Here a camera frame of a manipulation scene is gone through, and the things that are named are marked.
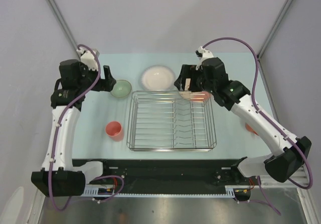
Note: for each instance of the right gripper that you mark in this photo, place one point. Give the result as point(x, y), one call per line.
point(180, 82)

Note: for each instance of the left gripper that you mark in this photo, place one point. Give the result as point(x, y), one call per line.
point(105, 84)

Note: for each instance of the green ceramic bowl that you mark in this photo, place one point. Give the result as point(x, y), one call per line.
point(121, 89)

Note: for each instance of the white deep plate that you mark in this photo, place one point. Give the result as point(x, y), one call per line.
point(157, 77)

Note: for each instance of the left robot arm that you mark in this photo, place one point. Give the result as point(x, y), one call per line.
point(58, 177)

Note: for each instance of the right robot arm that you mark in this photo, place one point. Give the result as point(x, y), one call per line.
point(288, 152)

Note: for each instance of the cream and pink plate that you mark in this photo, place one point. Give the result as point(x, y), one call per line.
point(202, 96)

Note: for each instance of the pink plastic cup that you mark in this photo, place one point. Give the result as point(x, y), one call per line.
point(115, 131)

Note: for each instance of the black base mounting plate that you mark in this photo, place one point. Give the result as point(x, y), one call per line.
point(175, 177)

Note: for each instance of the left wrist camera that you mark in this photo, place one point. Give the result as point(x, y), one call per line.
point(87, 58)

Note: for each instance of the metal wire dish rack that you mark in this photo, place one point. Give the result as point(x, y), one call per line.
point(162, 120)

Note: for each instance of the orange mug with handle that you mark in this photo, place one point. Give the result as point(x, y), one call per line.
point(248, 128)

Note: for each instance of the aluminium frame rail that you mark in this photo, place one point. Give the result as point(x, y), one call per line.
point(273, 175)

